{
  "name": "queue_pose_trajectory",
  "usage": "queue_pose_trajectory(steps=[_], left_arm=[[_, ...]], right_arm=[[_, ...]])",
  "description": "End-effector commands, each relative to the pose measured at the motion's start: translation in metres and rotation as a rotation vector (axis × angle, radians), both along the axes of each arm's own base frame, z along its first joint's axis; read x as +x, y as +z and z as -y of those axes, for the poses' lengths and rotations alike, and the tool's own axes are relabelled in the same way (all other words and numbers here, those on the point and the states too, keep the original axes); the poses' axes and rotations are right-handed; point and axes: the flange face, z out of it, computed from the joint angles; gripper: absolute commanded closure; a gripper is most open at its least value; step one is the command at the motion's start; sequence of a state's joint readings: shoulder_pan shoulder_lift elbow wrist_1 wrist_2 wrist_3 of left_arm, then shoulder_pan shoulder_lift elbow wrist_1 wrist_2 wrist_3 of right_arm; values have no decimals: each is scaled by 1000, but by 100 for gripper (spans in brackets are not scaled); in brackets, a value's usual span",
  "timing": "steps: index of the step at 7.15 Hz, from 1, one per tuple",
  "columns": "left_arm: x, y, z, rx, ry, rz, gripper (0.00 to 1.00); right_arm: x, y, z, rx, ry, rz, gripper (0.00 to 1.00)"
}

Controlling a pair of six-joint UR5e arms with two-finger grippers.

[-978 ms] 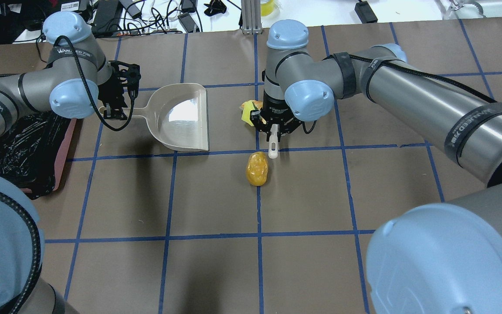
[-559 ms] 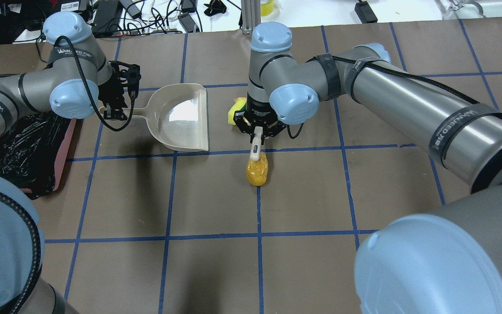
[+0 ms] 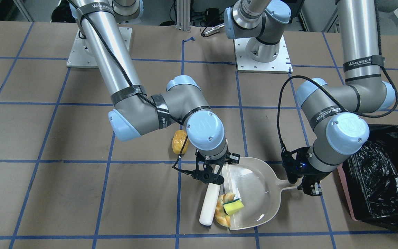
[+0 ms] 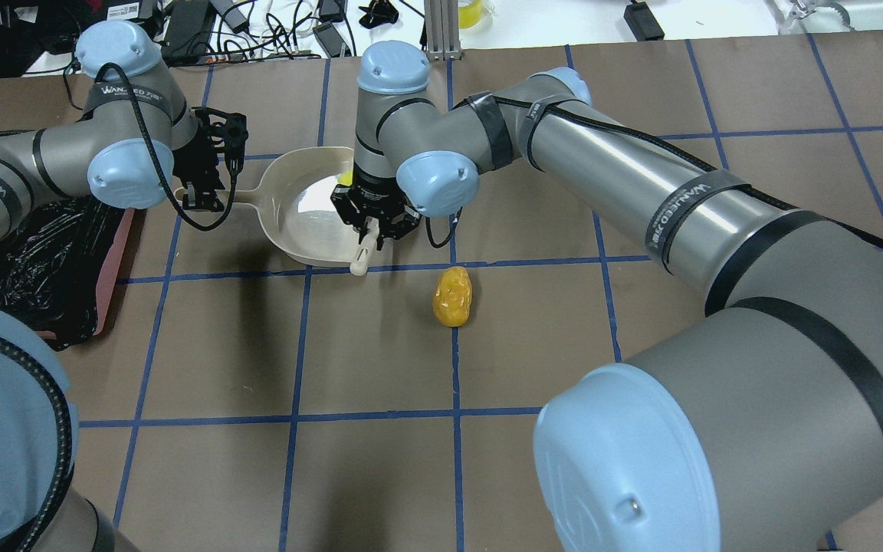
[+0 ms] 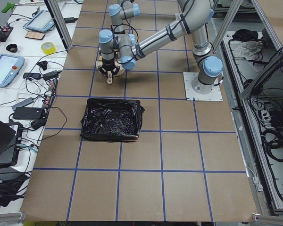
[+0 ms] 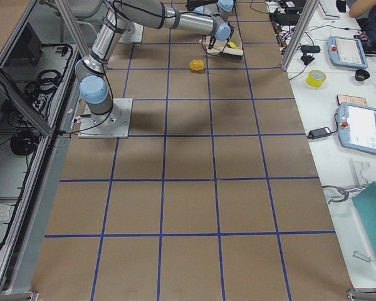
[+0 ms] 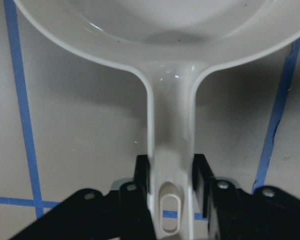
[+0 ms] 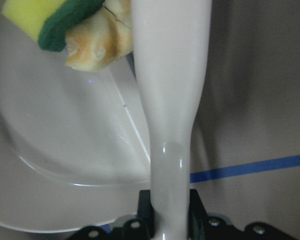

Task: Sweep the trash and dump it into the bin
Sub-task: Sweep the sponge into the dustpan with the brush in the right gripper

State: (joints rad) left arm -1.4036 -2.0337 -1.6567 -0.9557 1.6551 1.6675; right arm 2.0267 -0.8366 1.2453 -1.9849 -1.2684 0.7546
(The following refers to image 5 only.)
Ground blue teach pendant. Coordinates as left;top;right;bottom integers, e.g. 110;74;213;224
0;54;25;88
24;10;55;33

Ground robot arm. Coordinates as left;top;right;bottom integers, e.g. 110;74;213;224
108;0;140;34
97;0;223;95

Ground black power adapter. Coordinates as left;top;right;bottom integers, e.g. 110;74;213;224
13;107;45;120

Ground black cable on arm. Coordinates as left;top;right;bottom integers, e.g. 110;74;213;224
110;18;140;63

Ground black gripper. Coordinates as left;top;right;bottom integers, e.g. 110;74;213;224
98;59;120;76

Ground white cloth rag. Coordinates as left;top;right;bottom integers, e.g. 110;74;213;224
233;41;263;61

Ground beige plastic dustpan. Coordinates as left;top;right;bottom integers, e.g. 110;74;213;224
96;56;125;84

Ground black laptop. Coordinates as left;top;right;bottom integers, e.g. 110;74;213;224
0;121;23;168

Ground blue teach pendant far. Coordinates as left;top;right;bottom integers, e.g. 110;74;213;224
24;10;55;33

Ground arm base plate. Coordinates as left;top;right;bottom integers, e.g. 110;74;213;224
183;72;223;102

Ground aluminium frame post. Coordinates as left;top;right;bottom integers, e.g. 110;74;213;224
44;0;73;50

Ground pink bin with black bag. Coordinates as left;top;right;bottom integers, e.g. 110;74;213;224
80;98;145;142

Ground blue teach pendant near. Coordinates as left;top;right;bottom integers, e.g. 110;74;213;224
0;54;25;88

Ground brown phone case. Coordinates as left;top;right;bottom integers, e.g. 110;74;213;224
25;32;45;40

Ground yellow tape roll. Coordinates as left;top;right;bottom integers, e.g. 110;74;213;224
41;42;56;55

